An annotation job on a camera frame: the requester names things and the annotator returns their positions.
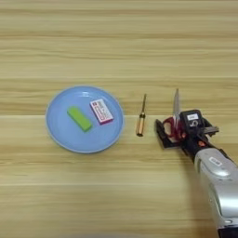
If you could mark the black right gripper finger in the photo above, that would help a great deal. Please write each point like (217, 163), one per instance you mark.
(160, 133)
(212, 130)

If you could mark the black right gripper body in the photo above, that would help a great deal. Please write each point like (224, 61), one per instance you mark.
(195, 144)

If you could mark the red and white small box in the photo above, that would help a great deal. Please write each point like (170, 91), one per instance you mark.
(101, 111)

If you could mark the green rectangular block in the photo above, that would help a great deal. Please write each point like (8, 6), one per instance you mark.
(79, 119)

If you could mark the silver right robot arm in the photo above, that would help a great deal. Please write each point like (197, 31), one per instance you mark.
(221, 186)

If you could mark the black box with white label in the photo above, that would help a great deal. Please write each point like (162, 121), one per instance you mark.
(192, 119)

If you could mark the light blue round plate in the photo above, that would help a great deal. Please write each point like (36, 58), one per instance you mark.
(62, 136)

